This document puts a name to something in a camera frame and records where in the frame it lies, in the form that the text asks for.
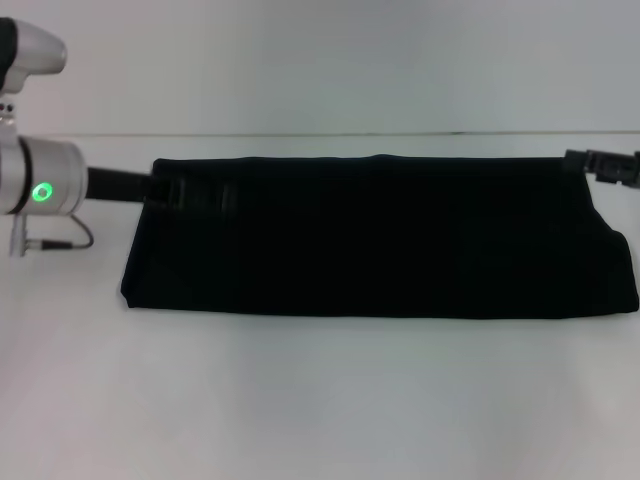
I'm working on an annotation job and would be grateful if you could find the left arm cable with plug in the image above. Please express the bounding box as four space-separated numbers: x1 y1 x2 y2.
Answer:
8 214 96 259

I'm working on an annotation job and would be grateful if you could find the black t-shirt with FREE print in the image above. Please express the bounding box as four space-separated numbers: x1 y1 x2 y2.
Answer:
119 153 640 319

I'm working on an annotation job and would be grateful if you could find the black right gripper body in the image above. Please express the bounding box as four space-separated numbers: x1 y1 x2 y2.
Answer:
585 148 640 190

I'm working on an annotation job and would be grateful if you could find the silver left camera bracket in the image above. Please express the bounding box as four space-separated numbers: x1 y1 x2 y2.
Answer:
0 97 21 140

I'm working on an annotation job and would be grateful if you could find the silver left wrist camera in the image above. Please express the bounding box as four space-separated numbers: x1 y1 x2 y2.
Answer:
0 17 69 96

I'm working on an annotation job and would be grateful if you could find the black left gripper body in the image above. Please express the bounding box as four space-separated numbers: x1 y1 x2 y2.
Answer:
84 166 171 207

